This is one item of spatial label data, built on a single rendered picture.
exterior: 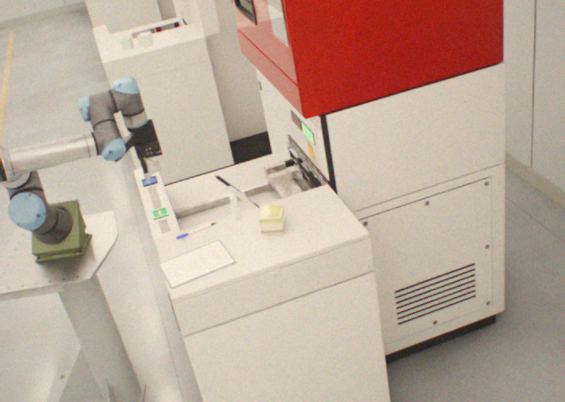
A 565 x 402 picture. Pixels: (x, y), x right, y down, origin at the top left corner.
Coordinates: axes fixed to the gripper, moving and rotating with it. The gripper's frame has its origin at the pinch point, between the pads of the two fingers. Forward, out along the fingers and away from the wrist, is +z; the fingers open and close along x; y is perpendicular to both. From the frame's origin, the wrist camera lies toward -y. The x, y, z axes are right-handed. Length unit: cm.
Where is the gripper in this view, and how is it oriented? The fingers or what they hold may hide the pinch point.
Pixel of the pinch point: (146, 178)
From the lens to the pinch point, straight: 232.5
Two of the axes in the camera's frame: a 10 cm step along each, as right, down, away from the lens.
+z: 1.6, 8.5, 5.0
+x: -3.1, -4.4, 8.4
